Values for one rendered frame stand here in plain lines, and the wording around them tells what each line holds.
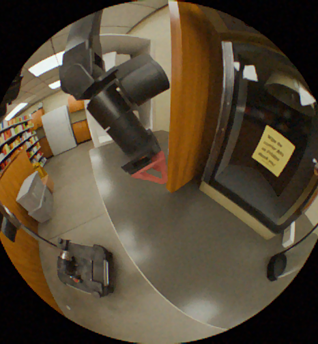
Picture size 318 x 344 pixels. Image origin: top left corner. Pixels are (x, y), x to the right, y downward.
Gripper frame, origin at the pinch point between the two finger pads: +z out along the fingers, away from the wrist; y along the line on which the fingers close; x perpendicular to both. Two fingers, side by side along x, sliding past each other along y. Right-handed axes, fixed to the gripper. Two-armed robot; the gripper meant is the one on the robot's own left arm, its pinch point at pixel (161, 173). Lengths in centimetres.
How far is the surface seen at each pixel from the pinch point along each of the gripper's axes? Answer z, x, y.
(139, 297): 77, 77, -53
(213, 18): -28.2, -28.6, -1.2
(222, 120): -3.8, -18.6, 1.2
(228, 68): -14.5, -25.0, 1.1
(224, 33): -24.1, -29.7, 0.3
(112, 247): 64, 99, 5
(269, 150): 0.9, -22.6, -9.2
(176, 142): -3.5, -6.7, 3.1
